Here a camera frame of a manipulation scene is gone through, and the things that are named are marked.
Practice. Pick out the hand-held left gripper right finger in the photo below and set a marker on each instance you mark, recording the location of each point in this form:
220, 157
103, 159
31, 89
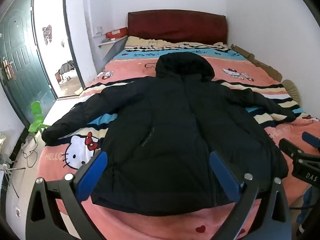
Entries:
225, 177

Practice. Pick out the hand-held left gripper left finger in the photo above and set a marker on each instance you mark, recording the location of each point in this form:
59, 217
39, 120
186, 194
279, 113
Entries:
93, 177

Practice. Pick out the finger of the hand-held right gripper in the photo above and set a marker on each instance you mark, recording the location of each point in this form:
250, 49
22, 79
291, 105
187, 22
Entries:
311, 140
290, 147

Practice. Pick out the black hooded puffer jacket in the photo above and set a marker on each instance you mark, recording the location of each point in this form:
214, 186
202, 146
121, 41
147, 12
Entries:
170, 120

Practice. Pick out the blue cloth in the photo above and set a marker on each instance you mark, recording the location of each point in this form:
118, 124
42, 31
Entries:
306, 202

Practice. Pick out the green plastic chair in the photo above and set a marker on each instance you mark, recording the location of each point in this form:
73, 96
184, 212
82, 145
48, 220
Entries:
36, 123

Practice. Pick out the cartoon cat printed bed blanket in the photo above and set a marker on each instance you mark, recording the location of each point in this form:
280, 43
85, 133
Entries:
250, 62

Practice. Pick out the white shoes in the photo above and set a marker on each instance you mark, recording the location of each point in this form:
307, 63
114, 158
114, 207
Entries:
64, 80

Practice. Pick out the dark cloth pile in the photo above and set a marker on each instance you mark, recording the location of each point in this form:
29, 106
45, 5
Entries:
66, 67

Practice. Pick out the door lock with red tags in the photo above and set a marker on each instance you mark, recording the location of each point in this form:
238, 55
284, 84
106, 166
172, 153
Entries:
6, 68

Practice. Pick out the green panel door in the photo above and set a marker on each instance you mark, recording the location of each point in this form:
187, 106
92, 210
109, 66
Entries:
22, 50

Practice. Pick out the red box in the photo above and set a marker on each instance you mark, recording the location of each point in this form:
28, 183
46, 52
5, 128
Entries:
117, 33

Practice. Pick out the dark red headboard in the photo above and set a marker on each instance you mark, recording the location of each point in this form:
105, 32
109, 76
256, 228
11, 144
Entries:
177, 26

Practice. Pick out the white wall shelf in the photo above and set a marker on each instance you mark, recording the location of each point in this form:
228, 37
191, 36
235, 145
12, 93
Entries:
111, 41

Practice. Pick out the white wall switch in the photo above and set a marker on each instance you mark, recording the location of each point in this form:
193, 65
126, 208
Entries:
98, 30

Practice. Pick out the wall poster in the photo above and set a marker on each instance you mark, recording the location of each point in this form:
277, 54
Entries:
47, 33

